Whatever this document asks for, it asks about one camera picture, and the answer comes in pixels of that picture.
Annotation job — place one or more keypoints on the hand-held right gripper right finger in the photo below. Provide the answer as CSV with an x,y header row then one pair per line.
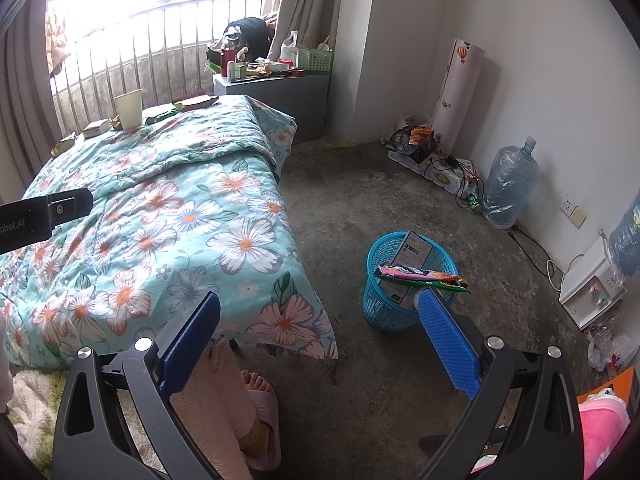
x,y
445,340

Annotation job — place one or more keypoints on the crumpled white plastic bag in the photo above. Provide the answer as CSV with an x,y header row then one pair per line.
x,y
407,122

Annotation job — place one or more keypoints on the pink cloth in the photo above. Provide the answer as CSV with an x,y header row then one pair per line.
x,y
600,430

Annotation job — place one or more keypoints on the balloon print paper roll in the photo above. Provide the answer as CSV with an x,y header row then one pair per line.
x,y
457,95

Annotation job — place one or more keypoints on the wall socket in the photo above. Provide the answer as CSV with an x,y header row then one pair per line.
x,y
579,217

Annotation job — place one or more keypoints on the pile of dark clothes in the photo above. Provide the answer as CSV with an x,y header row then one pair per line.
x,y
250,32

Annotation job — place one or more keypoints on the green white fuzzy cloth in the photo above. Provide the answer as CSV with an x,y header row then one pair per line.
x,y
30,390

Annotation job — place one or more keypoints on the green plastic packet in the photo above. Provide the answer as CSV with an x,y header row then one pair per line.
x,y
212,66

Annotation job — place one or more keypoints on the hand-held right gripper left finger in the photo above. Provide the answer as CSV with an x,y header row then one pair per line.
x,y
192,340

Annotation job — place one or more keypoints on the floral blanket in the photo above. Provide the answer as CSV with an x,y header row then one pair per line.
x,y
150,200

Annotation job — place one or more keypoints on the pink purple snack packet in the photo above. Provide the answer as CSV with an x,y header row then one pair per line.
x,y
425,276

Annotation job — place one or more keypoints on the orange box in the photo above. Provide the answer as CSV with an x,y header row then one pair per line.
x,y
625,385

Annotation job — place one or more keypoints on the metal balcony railing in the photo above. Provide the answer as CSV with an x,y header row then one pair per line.
x,y
200,0

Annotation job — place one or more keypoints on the beige cake packet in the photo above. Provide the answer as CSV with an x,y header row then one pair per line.
x,y
96,129

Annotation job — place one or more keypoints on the green plastic basket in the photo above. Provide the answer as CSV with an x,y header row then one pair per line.
x,y
315,61

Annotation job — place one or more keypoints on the clear plastic bag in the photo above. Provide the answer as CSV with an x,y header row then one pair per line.
x,y
607,350

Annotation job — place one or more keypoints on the heap of small packets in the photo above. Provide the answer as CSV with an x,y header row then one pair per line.
x,y
270,67

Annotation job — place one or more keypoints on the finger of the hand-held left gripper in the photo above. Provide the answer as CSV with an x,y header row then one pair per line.
x,y
70,207

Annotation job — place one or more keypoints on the pink slipper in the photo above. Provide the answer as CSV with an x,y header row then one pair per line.
x,y
265,410

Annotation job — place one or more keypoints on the yellow snack packet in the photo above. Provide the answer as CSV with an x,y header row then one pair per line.
x,y
63,146

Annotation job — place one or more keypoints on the brown snack packet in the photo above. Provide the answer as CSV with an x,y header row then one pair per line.
x,y
196,102

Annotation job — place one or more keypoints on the blue water jug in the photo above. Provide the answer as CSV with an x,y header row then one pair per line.
x,y
627,240

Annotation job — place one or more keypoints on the small yellow snack wrapper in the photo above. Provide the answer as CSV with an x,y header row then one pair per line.
x,y
115,121

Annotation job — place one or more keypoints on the red thermos bottle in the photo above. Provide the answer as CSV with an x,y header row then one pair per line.
x,y
228,60

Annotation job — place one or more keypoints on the blue plastic waste basket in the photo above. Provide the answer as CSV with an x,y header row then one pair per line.
x,y
387,310

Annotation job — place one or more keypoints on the white water dispenser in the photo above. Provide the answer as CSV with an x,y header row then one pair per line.
x,y
590,290

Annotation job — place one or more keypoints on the clear large water jug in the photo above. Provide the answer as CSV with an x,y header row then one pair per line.
x,y
512,185

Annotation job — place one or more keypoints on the beige quilted jacket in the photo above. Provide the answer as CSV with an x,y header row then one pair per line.
x,y
55,35

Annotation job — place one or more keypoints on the grey cabinet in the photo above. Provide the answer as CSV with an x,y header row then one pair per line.
x,y
295,105

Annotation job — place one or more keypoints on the green snack packet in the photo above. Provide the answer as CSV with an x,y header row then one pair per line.
x,y
161,116

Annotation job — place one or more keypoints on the knotted white plastic bag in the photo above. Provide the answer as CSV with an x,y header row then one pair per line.
x,y
287,50

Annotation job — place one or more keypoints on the grey curtain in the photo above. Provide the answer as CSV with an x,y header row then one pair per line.
x,y
25,85
310,0

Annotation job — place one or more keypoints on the pink fuzzy pants leg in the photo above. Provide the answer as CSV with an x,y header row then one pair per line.
x,y
210,410

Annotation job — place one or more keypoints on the person's foot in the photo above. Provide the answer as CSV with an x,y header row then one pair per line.
x,y
252,385

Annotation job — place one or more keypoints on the dark snack bag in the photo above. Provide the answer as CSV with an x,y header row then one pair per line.
x,y
412,140

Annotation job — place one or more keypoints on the white wrapped bottle pack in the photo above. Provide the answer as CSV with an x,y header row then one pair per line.
x,y
442,177

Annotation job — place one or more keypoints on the white paper cup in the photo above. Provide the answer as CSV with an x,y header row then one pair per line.
x,y
129,110

